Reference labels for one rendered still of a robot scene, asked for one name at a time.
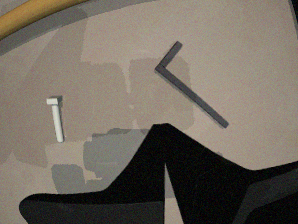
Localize silver metal bolt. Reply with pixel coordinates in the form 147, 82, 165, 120
47, 96, 64, 143

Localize dark grey l-shaped bar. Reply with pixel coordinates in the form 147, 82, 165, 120
154, 41, 229, 128

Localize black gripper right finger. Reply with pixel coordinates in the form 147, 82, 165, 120
161, 124, 298, 224

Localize long-handled scraper with wooden pole and dark square blade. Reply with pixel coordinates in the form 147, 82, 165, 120
0, 0, 298, 41

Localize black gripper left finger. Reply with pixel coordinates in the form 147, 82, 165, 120
19, 124, 165, 224

